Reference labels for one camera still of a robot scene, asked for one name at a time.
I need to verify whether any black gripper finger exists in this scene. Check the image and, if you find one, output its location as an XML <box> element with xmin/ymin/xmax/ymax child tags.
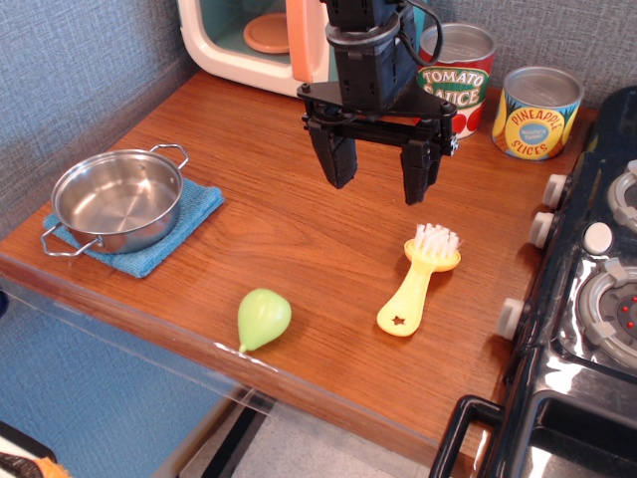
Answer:
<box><xmin>401</xmin><ymin>139</ymin><xmax>442</xmax><ymax>205</ymax></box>
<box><xmin>307</xmin><ymin>119</ymin><xmax>357</xmax><ymax>189</ymax></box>

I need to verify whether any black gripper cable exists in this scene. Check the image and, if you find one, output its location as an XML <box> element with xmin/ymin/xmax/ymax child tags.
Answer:
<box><xmin>396</xmin><ymin>0</ymin><xmax>445</xmax><ymax>66</ymax></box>

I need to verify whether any silver steel pot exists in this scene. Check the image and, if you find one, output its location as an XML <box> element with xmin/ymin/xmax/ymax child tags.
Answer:
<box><xmin>41</xmin><ymin>143</ymin><xmax>189</xmax><ymax>257</ymax></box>

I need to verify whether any pineapple slices can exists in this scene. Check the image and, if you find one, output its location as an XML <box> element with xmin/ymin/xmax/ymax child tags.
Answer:
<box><xmin>492</xmin><ymin>66</ymin><xmax>584</xmax><ymax>161</ymax></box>

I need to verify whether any orange microwave turntable plate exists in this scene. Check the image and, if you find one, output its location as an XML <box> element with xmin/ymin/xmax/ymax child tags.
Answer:
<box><xmin>243</xmin><ymin>13</ymin><xmax>290</xmax><ymax>55</ymax></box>

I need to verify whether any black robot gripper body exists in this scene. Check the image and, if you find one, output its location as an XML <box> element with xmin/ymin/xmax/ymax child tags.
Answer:
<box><xmin>297</xmin><ymin>23</ymin><xmax>459</xmax><ymax>157</ymax></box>

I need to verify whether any tomato sauce can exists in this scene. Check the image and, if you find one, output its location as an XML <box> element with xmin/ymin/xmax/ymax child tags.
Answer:
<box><xmin>416</xmin><ymin>23</ymin><xmax>497</xmax><ymax>138</ymax></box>

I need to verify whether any toy microwave oven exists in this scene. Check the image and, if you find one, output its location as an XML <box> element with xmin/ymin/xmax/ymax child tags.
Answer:
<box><xmin>178</xmin><ymin>1</ymin><xmax>426</xmax><ymax>97</ymax></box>

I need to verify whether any black toy stove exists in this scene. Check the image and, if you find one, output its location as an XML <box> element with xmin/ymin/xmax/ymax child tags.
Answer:
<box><xmin>431</xmin><ymin>87</ymin><xmax>636</xmax><ymax>477</ymax></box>

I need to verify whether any yellow white dish brush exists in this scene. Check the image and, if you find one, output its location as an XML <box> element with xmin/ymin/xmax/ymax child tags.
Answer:
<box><xmin>376</xmin><ymin>223</ymin><xmax>461</xmax><ymax>338</ymax></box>

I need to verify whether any green toy pear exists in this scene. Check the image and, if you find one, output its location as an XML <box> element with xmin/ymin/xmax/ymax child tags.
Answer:
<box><xmin>238</xmin><ymin>288</ymin><xmax>292</xmax><ymax>354</ymax></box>

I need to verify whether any blue folded cloth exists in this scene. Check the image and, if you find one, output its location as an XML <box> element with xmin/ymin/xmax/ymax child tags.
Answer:
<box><xmin>40</xmin><ymin>179</ymin><xmax>224</xmax><ymax>279</ymax></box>

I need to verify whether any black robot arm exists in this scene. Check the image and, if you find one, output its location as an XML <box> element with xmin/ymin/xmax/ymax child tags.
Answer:
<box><xmin>298</xmin><ymin>1</ymin><xmax>458</xmax><ymax>205</ymax></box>

